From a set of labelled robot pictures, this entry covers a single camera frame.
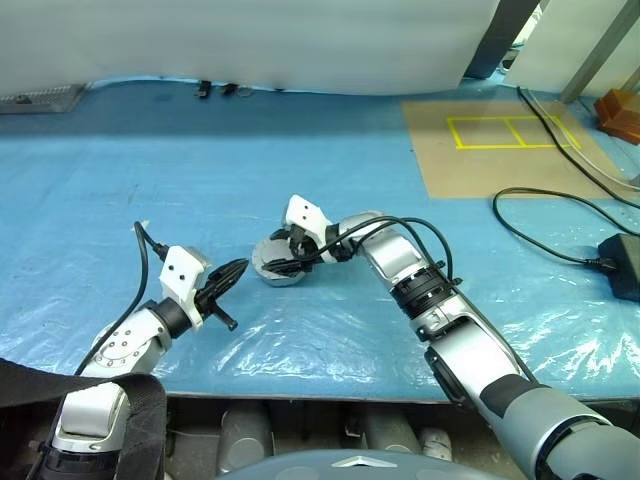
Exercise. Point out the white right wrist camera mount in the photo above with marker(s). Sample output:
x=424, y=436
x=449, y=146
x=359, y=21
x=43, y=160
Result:
x=307, y=215

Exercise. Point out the whitish wrapped rounded shape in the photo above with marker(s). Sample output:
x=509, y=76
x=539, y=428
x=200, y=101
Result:
x=436, y=442

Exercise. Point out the brown cardboard sheet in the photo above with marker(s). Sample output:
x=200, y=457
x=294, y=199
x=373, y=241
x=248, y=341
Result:
x=475, y=170

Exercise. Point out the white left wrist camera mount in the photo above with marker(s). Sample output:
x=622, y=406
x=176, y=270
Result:
x=180, y=272

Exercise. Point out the round silver spoked motor lid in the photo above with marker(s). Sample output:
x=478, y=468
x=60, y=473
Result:
x=265, y=252

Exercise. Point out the dark grey post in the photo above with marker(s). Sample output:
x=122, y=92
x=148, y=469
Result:
x=500, y=40

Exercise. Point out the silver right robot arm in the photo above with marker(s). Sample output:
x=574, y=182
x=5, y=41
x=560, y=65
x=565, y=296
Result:
x=450, y=325

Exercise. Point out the grey aluminium frame post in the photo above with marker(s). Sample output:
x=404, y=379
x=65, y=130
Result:
x=600, y=50

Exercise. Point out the grey rounded cylinder shape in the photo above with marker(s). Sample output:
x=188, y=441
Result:
x=245, y=435
x=390, y=430

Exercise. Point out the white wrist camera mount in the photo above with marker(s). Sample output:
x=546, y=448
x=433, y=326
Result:
x=180, y=272
x=307, y=215

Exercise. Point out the grey robot torso with emblem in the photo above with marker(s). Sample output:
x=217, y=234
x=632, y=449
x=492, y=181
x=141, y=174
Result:
x=360, y=465

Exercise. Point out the black power adapter brick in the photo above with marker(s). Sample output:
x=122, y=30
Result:
x=625, y=267

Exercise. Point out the grey metal mesh tray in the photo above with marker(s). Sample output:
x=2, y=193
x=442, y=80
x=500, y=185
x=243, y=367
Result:
x=40, y=99

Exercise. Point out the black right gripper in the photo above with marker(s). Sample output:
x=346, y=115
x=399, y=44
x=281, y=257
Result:
x=302, y=245

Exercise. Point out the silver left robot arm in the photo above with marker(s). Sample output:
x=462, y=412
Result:
x=125, y=345

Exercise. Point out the white foam backdrop sheet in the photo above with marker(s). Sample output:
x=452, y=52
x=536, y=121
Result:
x=250, y=40

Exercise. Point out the orange-brown wooden block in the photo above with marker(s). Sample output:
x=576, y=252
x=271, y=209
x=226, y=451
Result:
x=617, y=115

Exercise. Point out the white panel board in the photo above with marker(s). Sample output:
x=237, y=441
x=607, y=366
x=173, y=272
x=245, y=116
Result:
x=550, y=55

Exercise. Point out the small black clip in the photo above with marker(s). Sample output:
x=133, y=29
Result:
x=228, y=89
x=203, y=89

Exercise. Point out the blue plastic table cover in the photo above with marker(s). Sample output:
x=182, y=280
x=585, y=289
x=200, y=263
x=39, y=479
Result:
x=150, y=165

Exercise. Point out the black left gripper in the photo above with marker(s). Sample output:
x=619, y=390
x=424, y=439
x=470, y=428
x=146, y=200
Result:
x=212, y=300

